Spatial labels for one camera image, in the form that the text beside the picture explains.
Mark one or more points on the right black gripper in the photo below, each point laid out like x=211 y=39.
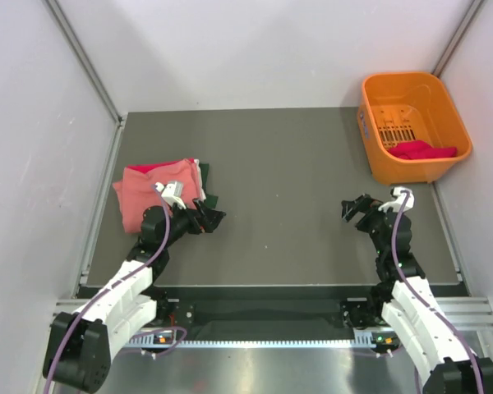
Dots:
x=350 y=208

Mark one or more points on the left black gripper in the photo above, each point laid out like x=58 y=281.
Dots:
x=199 y=224

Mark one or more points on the crimson red t shirt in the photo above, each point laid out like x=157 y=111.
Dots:
x=420 y=150

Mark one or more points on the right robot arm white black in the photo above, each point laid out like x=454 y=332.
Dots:
x=444 y=362

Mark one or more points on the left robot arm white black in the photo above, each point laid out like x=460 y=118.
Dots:
x=82 y=344

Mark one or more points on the white striped folded t shirt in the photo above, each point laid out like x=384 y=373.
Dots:
x=197 y=177

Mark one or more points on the salmon pink folded t shirt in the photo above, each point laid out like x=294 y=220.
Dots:
x=135 y=193

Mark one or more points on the orange plastic basket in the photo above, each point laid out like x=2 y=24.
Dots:
x=406 y=106

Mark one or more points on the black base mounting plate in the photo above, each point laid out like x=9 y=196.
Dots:
x=265 y=330

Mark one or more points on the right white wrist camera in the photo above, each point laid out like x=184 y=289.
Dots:
x=402 y=199

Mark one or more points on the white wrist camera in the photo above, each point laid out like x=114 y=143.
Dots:
x=171 y=193
x=402 y=199

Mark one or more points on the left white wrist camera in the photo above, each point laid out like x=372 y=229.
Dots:
x=171 y=193

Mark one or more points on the grey slotted cable duct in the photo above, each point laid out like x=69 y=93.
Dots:
x=356 y=340

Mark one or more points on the aluminium frame rail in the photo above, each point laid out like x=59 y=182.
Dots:
x=465 y=313

